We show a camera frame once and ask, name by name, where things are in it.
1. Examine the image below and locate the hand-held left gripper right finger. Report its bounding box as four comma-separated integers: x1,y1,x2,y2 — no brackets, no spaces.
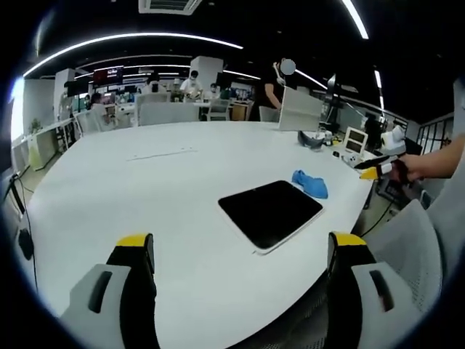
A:
326,231,419,349

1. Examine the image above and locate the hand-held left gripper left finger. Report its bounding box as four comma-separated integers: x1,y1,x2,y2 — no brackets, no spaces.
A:
60,233,161,349

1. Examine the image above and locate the blue cleaning cloth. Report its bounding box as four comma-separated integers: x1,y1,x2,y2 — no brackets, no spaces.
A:
291,168,329,200

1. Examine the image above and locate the black mirror with white frame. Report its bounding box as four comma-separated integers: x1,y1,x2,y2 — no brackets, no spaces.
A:
217,179,325,256

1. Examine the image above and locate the person's right hand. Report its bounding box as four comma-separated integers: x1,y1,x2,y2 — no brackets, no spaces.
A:
391,153,426,183

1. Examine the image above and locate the white framed display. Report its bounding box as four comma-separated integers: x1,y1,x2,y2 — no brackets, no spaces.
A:
342,126,368,154

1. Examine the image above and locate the grey mesh office chair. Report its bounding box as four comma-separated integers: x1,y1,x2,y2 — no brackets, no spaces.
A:
347,198,450,328

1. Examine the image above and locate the black headset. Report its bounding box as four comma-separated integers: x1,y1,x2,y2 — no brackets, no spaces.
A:
297,129,325,151

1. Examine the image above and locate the black monitor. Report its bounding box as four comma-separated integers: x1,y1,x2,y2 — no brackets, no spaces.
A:
325,73,341,123

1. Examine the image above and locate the person's grey clothing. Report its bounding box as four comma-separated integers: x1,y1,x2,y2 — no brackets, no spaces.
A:
424,163,465,292

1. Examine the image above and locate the grey partition board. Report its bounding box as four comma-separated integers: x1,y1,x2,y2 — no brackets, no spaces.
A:
277,87,325,132

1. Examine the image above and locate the long ceiling light strip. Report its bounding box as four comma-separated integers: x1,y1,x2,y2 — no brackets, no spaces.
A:
23,32,245,78

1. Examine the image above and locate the ceiling air vent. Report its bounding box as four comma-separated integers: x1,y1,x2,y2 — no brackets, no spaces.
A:
137,0,203,16

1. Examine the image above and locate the black cable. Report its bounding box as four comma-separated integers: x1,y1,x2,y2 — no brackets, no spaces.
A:
6,173,40,294

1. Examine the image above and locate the red wall screen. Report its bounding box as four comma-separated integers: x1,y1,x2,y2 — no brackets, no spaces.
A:
93,66,125,84

